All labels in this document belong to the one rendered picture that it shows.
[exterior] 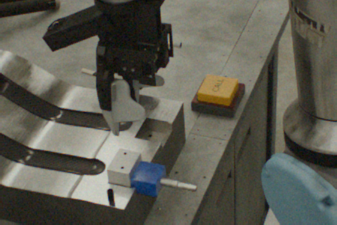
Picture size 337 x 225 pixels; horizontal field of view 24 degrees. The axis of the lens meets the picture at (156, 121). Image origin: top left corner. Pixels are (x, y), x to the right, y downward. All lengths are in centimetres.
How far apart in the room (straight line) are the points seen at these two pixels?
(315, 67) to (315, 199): 11
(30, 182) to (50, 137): 11
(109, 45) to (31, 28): 73
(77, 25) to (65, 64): 58
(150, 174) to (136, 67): 21
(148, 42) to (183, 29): 67
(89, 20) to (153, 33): 9
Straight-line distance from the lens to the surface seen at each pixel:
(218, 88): 144
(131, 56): 101
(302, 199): 68
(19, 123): 133
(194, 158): 136
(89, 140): 128
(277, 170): 68
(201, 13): 173
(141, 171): 119
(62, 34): 105
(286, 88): 283
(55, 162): 126
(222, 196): 172
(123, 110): 107
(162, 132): 131
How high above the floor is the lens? 171
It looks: 39 degrees down
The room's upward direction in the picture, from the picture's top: 5 degrees counter-clockwise
